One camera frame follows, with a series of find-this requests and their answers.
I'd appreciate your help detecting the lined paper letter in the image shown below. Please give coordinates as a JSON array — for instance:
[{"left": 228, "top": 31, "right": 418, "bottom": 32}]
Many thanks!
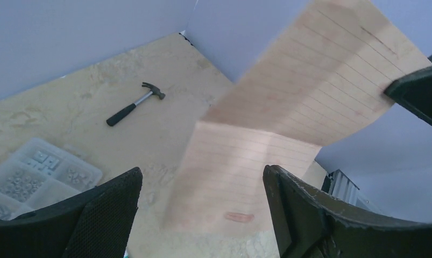
[{"left": 164, "top": 1, "right": 431, "bottom": 235}]

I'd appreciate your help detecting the black handled hammer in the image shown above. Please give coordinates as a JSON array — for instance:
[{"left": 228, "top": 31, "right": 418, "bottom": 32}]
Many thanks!
[{"left": 105, "top": 82, "right": 166, "bottom": 127}]

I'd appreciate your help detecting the clear plastic screw box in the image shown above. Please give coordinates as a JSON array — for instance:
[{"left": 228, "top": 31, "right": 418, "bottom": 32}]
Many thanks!
[{"left": 0, "top": 138, "right": 103, "bottom": 220}]

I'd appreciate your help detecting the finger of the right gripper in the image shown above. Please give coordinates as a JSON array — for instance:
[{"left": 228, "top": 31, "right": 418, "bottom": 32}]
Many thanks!
[{"left": 384, "top": 55, "right": 432, "bottom": 126}]

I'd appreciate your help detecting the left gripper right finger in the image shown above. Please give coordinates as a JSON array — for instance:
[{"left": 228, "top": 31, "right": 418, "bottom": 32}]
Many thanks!
[{"left": 263, "top": 165, "right": 432, "bottom": 257}]

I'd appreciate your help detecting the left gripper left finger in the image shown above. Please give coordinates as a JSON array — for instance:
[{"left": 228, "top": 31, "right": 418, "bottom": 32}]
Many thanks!
[{"left": 0, "top": 167, "right": 143, "bottom": 257}]

